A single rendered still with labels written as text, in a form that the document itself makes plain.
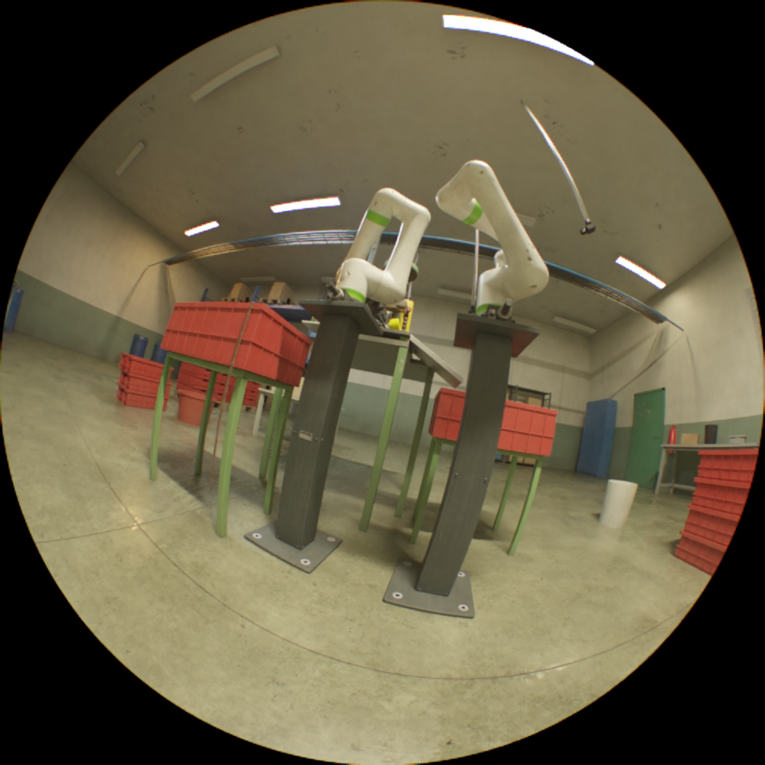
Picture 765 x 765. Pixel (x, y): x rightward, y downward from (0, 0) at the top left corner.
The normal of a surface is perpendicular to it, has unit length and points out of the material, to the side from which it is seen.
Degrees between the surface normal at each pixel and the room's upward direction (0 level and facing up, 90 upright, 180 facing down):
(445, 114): 180
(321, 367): 90
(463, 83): 180
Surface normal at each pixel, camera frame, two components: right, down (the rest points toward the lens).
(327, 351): -0.23, -0.18
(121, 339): 0.96, 0.19
